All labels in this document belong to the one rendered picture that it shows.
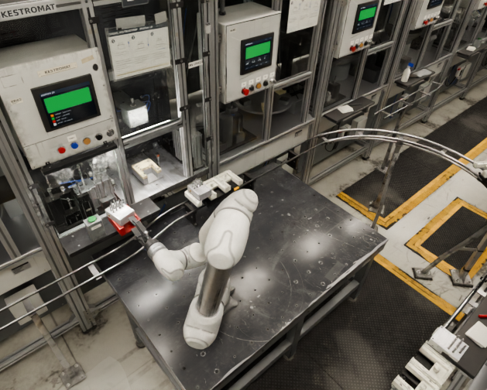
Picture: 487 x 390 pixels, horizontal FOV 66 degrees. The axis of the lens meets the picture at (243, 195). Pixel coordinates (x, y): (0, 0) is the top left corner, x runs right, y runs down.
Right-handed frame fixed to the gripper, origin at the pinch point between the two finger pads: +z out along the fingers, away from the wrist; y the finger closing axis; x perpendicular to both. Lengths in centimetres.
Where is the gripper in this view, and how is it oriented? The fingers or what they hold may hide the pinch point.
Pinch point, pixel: (134, 225)
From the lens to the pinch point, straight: 204.9
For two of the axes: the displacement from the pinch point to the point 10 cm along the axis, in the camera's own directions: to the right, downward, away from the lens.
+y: 0.3, -7.5, -6.6
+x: -7.6, 4.1, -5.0
